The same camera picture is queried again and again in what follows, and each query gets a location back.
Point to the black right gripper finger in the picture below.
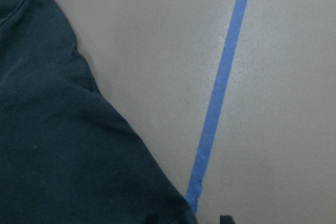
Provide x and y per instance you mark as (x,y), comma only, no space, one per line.
(226,219)

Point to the black graphic t-shirt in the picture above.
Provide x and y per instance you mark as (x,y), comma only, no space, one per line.
(67,156)

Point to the blue tape strip lengthwise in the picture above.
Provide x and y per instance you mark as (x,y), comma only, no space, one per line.
(209,129)

